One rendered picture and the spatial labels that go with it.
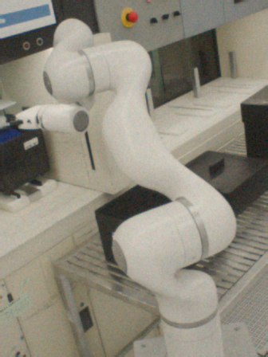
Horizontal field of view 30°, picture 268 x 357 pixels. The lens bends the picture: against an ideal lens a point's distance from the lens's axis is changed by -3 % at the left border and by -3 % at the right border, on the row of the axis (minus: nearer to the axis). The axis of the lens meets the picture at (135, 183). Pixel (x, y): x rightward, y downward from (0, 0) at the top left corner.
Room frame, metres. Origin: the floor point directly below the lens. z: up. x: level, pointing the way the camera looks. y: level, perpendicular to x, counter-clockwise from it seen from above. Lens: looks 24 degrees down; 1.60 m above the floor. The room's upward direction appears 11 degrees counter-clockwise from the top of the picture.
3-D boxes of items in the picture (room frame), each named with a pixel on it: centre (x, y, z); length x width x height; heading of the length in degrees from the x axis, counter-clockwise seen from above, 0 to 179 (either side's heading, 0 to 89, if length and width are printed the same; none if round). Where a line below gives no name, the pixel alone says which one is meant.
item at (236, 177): (1.63, -0.29, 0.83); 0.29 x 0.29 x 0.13; 43
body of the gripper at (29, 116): (1.54, 0.26, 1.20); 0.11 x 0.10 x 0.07; 45
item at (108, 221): (1.34, -0.06, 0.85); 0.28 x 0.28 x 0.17; 43
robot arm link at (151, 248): (0.79, -0.03, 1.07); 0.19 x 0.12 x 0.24; 110
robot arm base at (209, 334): (0.80, -0.06, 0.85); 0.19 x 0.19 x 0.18
